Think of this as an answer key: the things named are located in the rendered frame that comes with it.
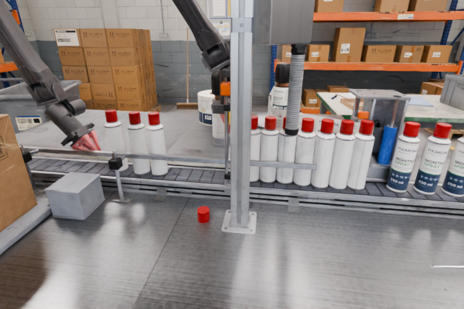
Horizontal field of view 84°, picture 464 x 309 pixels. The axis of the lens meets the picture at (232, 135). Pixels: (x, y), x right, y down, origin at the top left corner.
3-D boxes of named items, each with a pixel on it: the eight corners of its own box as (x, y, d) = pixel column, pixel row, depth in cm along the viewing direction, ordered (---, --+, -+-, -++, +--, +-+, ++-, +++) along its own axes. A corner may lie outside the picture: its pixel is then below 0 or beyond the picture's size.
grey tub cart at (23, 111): (42, 144, 332) (21, 67, 297) (95, 140, 344) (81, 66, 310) (1, 179, 251) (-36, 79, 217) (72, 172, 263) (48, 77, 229)
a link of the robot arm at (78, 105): (27, 90, 79) (50, 83, 78) (56, 83, 90) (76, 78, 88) (45, 125, 83) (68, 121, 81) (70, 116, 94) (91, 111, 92)
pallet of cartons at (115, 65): (161, 110, 479) (153, 29, 429) (147, 125, 403) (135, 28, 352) (97, 110, 481) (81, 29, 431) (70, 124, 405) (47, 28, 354)
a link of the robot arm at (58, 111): (37, 112, 80) (47, 101, 79) (54, 107, 87) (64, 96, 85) (54, 130, 82) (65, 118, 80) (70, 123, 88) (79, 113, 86)
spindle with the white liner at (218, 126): (234, 138, 113) (235, 69, 102) (231, 147, 105) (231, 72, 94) (214, 138, 114) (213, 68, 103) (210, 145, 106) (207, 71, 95)
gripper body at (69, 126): (97, 125, 88) (80, 109, 87) (76, 136, 79) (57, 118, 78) (85, 136, 91) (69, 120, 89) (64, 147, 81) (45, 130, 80)
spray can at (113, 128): (131, 165, 90) (122, 108, 83) (123, 173, 85) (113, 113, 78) (117, 165, 91) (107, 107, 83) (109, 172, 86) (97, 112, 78)
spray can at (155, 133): (170, 169, 87) (164, 110, 80) (164, 177, 83) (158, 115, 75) (155, 168, 88) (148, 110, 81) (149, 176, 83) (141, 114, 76)
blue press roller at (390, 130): (383, 172, 82) (395, 122, 76) (387, 177, 79) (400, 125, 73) (372, 171, 82) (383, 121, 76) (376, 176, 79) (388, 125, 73)
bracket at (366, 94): (393, 92, 81) (393, 89, 81) (411, 100, 71) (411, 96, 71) (348, 91, 83) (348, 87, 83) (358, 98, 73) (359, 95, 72)
